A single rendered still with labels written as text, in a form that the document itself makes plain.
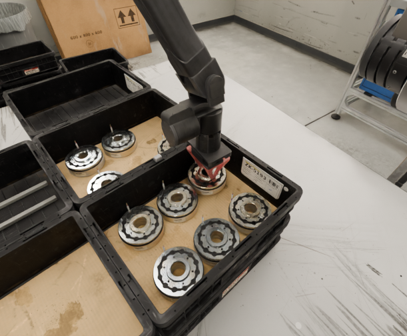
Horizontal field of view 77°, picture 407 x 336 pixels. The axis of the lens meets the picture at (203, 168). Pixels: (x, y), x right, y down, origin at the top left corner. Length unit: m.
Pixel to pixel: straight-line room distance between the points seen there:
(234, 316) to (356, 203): 0.53
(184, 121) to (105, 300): 0.39
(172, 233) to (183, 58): 0.38
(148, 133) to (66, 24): 2.60
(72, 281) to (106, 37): 3.07
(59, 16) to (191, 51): 2.94
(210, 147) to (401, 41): 0.44
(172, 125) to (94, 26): 2.99
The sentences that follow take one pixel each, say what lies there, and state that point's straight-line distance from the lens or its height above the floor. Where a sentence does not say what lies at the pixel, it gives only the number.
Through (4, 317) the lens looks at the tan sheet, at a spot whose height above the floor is 0.83.
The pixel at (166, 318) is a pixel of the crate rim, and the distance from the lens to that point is 0.46.
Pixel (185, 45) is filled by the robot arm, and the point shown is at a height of 1.21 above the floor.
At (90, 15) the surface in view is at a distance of 3.42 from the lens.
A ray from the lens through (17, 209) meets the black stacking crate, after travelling 0.81.
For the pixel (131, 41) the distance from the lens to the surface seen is 3.54.
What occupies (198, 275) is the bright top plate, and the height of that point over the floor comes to 0.86.
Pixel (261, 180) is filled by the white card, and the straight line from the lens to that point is 0.66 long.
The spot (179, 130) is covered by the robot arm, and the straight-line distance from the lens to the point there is 0.49.
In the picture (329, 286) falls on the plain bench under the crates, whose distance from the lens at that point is 0.78.
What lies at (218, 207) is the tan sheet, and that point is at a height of 0.83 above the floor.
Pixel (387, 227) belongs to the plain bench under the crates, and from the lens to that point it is 0.95.
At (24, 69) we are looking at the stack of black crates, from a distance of 2.29.
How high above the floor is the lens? 1.38
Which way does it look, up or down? 47 degrees down
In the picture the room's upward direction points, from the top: straight up
